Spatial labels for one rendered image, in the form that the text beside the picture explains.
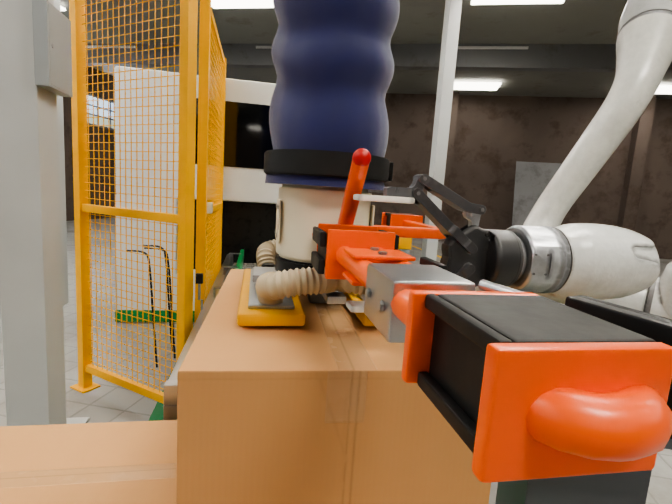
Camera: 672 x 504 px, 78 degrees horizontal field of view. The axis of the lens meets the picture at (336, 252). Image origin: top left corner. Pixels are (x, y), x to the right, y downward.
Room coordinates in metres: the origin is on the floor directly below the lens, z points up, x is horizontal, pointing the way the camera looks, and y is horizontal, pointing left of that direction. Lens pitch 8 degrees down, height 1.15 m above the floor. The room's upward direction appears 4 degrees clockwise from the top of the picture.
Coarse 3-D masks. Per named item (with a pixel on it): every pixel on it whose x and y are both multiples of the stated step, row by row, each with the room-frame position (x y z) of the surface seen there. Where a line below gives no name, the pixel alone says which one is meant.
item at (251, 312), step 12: (264, 264) 0.81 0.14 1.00; (252, 276) 0.81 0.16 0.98; (252, 288) 0.71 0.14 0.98; (240, 300) 0.65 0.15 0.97; (252, 300) 0.63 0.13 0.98; (288, 300) 0.65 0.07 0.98; (240, 312) 0.58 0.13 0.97; (252, 312) 0.59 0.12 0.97; (264, 312) 0.59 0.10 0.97; (276, 312) 0.59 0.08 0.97; (288, 312) 0.60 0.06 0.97; (300, 312) 0.60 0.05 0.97; (240, 324) 0.58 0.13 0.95; (252, 324) 0.58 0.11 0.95; (264, 324) 0.58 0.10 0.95; (276, 324) 0.59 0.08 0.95; (288, 324) 0.59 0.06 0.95; (300, 324) 0.59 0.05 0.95
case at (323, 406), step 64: (320, 320) 0.65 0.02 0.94; (192, 384) 0.44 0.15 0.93; (256, 384) 0.45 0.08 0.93; (320, 384) 0.46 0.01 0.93; (384, 384) 0.48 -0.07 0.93; (192, 448) 0.44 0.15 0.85; (256, 448) 0.45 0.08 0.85; (320, 448) 0.46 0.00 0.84; (384, 448) 0.48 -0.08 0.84; (448, 448) 0.49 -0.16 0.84
